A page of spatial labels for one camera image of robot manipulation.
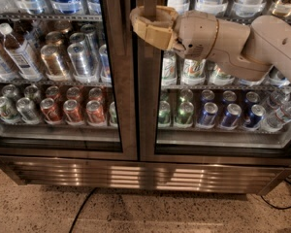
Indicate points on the white green can right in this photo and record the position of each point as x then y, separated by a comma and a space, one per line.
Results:
219, 77

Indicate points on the blue can lower right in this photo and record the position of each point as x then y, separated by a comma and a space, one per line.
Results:
230, 117

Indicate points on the white green can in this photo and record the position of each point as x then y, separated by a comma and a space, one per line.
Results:
219, 77
193, 72

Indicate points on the green can lower shelf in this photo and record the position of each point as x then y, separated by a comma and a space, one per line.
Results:
184, 115

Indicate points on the blue can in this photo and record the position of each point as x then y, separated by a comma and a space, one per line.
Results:
207, 116
230, 117

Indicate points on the red soda can right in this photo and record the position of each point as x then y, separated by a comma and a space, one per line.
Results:
95, 113

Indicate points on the white green can centre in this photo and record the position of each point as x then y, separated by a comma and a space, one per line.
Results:
193, 72

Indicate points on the brown tea bottle left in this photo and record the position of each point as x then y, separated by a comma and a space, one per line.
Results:
8, 69

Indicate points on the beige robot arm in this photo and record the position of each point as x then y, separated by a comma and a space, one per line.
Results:
246, 52

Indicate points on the red soda can middle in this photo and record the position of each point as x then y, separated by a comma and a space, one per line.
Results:
72, 111

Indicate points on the gold soda can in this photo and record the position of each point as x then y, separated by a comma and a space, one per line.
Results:
57, 69

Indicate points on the red soda can left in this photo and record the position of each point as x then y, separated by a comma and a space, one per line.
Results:
51, 111

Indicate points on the blue can lower left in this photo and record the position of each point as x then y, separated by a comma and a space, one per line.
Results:
207, 116

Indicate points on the fridge glass door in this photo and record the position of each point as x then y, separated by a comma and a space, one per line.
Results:
101, 28
263, 133

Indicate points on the green silver can left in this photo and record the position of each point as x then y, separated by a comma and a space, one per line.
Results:
8, 111

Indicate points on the brown tea bottle right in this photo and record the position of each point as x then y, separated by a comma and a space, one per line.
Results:
22, 54

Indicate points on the brown tea bottle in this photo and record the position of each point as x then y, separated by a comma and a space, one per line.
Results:
22, 54
8, 69

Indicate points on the silver soda can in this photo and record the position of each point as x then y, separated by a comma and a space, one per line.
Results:
82, 62

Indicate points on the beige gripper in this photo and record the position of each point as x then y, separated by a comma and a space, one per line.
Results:
197, 33

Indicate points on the red soda can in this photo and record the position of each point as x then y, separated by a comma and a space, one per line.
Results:
51, 111
72, 111
95, 113

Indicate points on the steel fridge base grille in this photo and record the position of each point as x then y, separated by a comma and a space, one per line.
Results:
141, 175

